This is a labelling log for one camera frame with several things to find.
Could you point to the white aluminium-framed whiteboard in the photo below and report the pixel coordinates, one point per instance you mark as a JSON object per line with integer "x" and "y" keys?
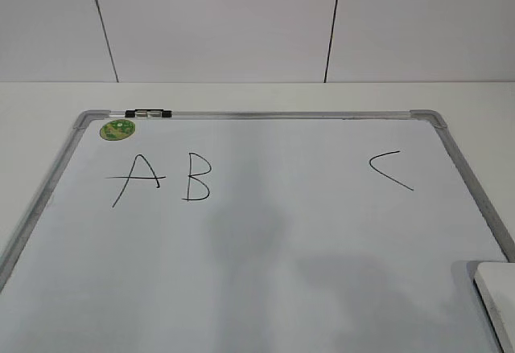
{"x": 254, "y": 232}

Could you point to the round green sticker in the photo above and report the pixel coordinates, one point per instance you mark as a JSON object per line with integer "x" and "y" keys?
{"x": 117, "y": 130}

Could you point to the white whiteboard eraser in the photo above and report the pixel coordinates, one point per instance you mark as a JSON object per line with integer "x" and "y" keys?
{"x": 495, "y": 282}

